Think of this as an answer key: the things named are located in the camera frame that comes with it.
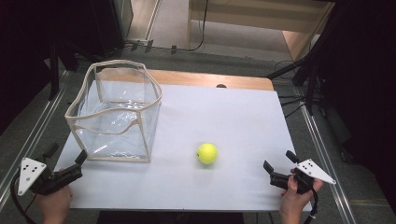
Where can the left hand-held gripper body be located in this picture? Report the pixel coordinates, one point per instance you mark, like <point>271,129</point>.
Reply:
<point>29,174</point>

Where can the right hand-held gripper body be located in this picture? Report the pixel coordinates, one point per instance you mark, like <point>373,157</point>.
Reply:
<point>313,171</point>

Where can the clear plastic box beige trim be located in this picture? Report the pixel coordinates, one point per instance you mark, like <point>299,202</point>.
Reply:
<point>93,115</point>

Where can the yellow tennis ball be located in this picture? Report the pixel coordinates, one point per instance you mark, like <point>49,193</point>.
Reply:
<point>207,153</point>

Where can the person's right hand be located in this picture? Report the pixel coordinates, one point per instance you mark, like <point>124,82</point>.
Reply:
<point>292,205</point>

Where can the person's left hand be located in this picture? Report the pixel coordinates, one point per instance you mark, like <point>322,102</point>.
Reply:
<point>54,205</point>

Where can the white table mat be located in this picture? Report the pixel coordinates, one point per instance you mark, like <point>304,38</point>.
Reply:
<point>233,124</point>

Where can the black tripod stand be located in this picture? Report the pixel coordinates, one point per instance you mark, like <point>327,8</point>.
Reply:
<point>311,87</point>

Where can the black upright stand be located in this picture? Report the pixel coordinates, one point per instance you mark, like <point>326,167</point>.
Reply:
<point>54,77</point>

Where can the black curtain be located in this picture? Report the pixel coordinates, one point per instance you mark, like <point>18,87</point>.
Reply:
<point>25,46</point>
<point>367,77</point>

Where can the light wooden partition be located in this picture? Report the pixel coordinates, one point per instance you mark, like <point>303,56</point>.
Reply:
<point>249,15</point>

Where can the metal floor rail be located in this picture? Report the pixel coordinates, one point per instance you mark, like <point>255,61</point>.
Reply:
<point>323,155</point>
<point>32,137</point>

